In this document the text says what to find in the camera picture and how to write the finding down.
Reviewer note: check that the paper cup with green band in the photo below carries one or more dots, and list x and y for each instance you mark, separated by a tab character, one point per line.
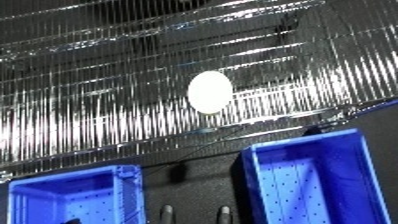
210	92

